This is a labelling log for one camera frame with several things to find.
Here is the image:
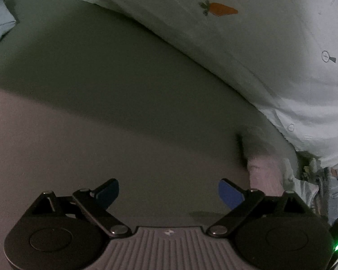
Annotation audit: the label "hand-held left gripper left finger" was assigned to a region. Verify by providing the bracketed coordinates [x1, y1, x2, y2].
[27, 178, 132, 238]

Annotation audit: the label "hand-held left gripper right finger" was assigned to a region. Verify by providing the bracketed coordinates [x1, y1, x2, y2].
[207, 178, 319, 238]

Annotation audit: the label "grey pants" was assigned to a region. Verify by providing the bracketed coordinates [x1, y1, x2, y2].
[237, 126, 288, 200]

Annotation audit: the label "folded blue jeans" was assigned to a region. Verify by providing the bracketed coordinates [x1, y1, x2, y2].
[283, 159, 338, 225]

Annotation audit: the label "carrot printed pale sheet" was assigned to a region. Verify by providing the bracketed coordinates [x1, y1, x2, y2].
[8, 0, 338, 169]

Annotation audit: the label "light blue garment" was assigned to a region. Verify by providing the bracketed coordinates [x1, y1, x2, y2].
[0, 0, 19, 52]

